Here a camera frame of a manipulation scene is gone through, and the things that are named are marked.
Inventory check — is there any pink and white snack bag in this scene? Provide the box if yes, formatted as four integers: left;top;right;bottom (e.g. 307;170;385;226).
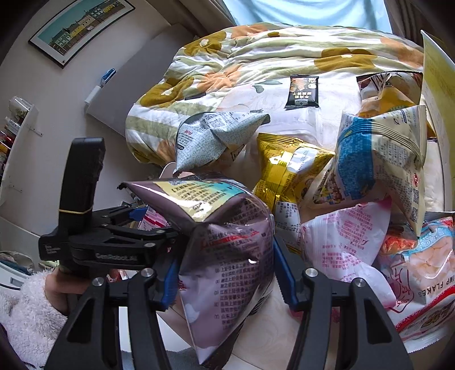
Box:
298;202;398;311

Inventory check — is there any grey newsprint snack bag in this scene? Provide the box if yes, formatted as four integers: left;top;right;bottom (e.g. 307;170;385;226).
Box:
173;110;271;175

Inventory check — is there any pale floral bed sheet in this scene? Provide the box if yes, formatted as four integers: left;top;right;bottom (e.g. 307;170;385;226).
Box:
213;82;360;143

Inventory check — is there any purple snack bag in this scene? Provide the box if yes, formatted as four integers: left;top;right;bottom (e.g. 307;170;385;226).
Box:
118;174;277;369

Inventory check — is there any floral striped blanket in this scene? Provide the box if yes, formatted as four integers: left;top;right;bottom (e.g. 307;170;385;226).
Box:
124;21;427;172

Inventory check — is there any small black snack packet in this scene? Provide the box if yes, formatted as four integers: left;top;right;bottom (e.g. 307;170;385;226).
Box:
284;75;320;109

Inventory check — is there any blue and cream snack bag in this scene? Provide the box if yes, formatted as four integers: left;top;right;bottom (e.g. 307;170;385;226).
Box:
312;104;428;240

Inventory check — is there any white red-trimmed shrimp snack bag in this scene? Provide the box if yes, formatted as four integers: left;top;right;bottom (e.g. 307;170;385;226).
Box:
376;216;455;351

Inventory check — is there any light blue window cloth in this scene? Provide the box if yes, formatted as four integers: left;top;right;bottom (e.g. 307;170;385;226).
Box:
222;0;392;34

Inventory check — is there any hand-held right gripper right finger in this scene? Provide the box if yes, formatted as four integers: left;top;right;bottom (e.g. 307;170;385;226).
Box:
273;236;415;370

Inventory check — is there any white wall shelf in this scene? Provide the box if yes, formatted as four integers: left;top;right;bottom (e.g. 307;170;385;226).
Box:
0;94;40;207

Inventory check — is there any small pink snack packet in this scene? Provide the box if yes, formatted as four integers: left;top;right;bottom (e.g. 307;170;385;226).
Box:
138;209;168;233

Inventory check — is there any person's left hand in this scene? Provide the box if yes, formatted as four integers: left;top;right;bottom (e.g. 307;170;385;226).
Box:
45;273;78;314

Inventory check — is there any cardboard box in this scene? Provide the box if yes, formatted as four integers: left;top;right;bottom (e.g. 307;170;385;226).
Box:
419;30;455;214

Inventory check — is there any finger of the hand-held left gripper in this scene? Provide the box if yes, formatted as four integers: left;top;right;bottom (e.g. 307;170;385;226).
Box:
106;225;179;247
92;204;147;225

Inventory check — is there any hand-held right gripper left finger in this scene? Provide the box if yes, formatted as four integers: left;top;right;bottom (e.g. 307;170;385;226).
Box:
44;256;180;370

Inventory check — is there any orange snack bag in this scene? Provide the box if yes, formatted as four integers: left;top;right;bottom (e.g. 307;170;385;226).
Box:
356;70;424;119

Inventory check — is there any yellow snack bag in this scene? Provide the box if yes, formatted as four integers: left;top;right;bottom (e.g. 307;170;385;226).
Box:
255;133;335;215

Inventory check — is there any brown curtain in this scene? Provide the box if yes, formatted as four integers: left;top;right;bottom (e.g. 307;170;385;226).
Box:
386;0;455;48
192;0;243;37

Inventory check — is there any grey leaning panel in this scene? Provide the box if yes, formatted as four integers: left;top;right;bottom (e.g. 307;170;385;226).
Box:
84;24;200;143

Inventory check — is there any framed wall picture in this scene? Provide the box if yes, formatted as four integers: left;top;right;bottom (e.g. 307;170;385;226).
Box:
28;0;136;69

